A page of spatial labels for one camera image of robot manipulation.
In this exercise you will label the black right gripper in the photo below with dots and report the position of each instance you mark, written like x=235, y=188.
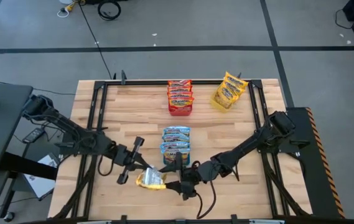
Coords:
x=190, y=177

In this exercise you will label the black desk base leg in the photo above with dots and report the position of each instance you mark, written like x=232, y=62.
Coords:
x=27, y=165

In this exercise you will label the red plastic bin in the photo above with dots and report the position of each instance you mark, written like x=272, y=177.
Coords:
x=179, y=112

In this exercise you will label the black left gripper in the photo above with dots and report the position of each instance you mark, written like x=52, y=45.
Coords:
x=127, y=155

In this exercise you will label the black caster wheel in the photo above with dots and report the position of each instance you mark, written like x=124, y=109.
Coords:
x=9, y=216

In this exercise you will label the black power adapter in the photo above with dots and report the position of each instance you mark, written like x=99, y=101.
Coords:
x=33, y=134

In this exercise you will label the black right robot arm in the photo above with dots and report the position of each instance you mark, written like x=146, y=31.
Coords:
x=248, y=146

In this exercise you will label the black hazard-striped platform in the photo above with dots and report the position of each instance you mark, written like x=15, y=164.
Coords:
x=313, y=174

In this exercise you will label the blue plastic bin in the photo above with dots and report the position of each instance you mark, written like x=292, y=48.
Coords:
x=176, y=164

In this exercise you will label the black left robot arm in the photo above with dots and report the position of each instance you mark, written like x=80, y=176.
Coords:
x=95, y=144

